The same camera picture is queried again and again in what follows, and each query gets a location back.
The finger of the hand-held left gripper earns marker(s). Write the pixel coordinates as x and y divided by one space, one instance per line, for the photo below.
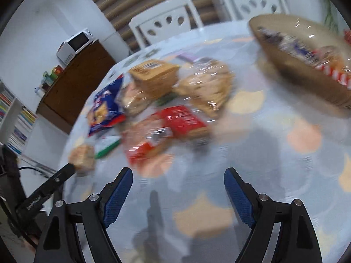
65 171

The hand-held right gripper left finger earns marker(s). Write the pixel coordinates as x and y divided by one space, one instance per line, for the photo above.
116 197

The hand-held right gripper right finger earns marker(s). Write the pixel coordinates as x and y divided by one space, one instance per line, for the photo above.
238 194

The tan biscuit snack pack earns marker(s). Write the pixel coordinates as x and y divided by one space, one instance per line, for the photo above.
82 157

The clear orange snack pack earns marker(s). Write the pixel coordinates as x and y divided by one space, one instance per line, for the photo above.
134 101

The tan wooden bowl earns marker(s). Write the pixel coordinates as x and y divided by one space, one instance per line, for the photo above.
301 71

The green and white packet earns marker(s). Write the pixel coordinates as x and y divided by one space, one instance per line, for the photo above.
108 145

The clear red-label snack packet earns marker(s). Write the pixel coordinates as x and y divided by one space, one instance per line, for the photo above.
142 148

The blue snack bag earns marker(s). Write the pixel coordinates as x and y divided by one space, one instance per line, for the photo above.
105 106

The white bookshelf with books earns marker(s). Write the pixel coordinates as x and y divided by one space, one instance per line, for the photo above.
11 115

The brown wooden cabinet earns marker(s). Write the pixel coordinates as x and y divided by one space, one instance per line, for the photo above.
71 87

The cluster of small jars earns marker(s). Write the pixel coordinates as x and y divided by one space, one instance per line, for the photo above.
50 78

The large clear biscuit bag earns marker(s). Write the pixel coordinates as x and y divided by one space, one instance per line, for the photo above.
205 87

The brown cracker pack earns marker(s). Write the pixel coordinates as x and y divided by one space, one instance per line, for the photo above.
153 76

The white microwave oven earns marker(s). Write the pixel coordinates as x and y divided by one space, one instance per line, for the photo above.
78 42

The purple stick packet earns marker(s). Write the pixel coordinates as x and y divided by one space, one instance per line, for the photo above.
187 57

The red striped snack packet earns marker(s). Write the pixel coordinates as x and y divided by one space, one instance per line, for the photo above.
334 71

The striped window blind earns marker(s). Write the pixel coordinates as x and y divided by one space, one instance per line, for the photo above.
123 5

